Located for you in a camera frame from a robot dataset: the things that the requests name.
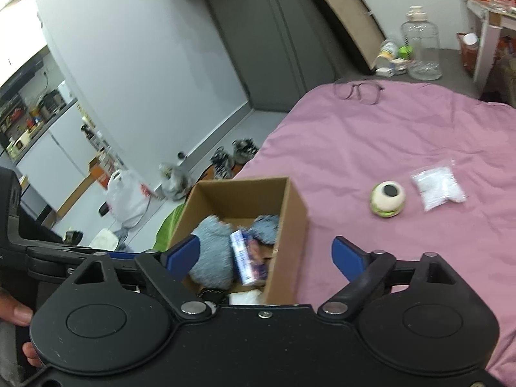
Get white plastic bag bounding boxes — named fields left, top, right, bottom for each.
left=105, top=169, right=151, bottom=226

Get pink blanket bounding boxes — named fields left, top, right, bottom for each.
left=202, top=80, right=516, bottom=387

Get red cup with white lid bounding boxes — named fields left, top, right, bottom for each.
left=457, top=32, right=480, bottom=75

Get black kitchen appliance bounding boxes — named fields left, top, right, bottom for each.
left=41, top=91, right=67, bottom=114

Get small black pouch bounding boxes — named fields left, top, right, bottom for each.
left=197, top=287, right=226, bottom=303

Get blue-grey fluffy plush toy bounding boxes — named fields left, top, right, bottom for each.
left=187, top=214, right=236, bottom=285

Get large clear water jug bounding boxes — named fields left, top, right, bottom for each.
left=400, top=6, right=443, bottom=81

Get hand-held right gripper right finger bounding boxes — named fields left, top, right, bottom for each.
left=318, top=236, right=460, bottom=317

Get purple-framed glasses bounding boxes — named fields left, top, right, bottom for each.
left=334, top=81, right=384, bottom=106

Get green cloth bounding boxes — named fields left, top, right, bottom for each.
left=155, top=203, right=186, bottom=251

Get white soft pack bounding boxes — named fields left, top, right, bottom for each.
left=228, top=289, right=263, bottom=306

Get small white boxes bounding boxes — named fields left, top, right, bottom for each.
left=375, top=60, right=408, bottom=77

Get blue and pink tissue packet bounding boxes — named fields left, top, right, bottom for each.
left=229, top=229, right=269, bottom=285

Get long flat cardboard tray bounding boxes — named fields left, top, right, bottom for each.
left=300, top=0, right=388, bottom=75

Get crumpled clear plastic bag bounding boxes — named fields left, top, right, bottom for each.
left=159, top=162, right=192, bottom=200

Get grey door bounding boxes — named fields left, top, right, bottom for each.
left=202, top=0, right=339, bottom=114

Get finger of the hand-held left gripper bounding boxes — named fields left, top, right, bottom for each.
left=26, top=245, right=164, bottom=277

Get brown cardboard box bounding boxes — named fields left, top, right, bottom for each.
left=167, top=176, right=310, bottom=306

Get white kitchen cabinet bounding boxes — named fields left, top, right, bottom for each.
left=16, top=101, right=111, bottom=220

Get clear bag of white filling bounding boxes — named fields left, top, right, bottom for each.
left=410, top=160, right=468, bottom=212

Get person's left hand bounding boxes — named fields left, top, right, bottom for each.
left=0, top=288, right=43, bottom=368

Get orange box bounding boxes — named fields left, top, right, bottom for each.
left=91, top=157, right=117, bottom=188

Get blue knitted cloth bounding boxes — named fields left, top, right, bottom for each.
left=247, top=213, right=282, bottom=246

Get white desk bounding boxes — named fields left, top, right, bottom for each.
left=465, top=0, right=516, bottom=85

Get white bottle with yellow label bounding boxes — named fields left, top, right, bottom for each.
left=375, top=39, right=400, bottom=69

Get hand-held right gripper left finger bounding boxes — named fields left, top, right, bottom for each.
left=66, top=234, right=214, bottom=318

